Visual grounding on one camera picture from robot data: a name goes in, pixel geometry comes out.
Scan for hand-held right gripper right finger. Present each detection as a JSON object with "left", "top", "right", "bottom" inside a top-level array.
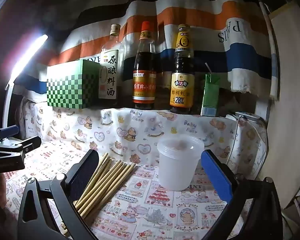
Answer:
[{"left": 201, "top": 149, "right": 283, "bottom": 240}]

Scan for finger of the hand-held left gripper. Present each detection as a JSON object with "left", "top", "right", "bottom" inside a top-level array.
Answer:
[
  {"left": 0, "top": 135, "right": 42, "bottom": 155},
  {"left": 0, "top": 125, "right": 20, "bottom": 143}
]

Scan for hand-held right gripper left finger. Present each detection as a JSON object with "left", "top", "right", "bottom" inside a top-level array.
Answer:
[{"left": 17, "top": 149, "right": 100, "bottom": 240}]

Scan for bundle of bamboo chopsticks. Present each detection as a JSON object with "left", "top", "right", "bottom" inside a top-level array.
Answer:
[{"left": 62, "top": 152, "right": 137, "bottom": 238}]

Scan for translucent plastic cup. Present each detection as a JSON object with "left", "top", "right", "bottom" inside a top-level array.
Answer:
[{"left": 156, "top": 138, "right": 205, "bottom": 191}]

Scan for green checkered box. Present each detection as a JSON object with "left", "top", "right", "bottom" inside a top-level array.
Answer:
[{"left": 46, "top": 59, "right": 102, "bottom": 110}]

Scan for red print table cloth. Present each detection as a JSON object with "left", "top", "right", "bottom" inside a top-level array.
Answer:
[{"left": 0, "top": 140, "right": 255, "bottom": 240}]

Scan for bear print blanket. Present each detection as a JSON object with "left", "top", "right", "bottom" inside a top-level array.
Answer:
[{"left": 16, "top": 97, "right": 268, "bottom": 178}]

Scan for white power adapter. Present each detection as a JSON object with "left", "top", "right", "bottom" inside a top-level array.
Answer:
[{"left": 234, "top": 112, "right": 260, "bottom": 123}]

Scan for green drink carton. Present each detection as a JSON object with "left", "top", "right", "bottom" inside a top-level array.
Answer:
[{"left": 201, "top": 73, "right": 221, "bottom": 117}]

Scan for white bar lamp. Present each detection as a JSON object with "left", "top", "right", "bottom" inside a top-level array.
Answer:
[{"left": 1, "top": 34, "right": 49, "bottom": 140}]

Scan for oyster sauce bottle yellow label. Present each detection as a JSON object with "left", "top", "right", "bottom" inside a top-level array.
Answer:
[{"left": 169, "top": 24, "right": 195, "bottom": 115}]

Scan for clear cooking wine bottle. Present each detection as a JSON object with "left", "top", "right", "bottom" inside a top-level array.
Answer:
[{"left": 99, "top": 24, "right": 123, "bottom": 107}]

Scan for dark vinegar bottle red cap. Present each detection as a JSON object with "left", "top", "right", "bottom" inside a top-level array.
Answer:
[{"left": 132, "top": 21, "right": 157, "bottom": 110}]

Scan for light wooden board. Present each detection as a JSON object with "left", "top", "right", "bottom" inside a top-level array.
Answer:
[{"left": 266, "top": 1, "right": 300, "bottom": 210}]

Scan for striped hanging cloth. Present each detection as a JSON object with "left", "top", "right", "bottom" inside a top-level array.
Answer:
[{"left": 5, "top": 0, "right": 280, "bottom": 100}]

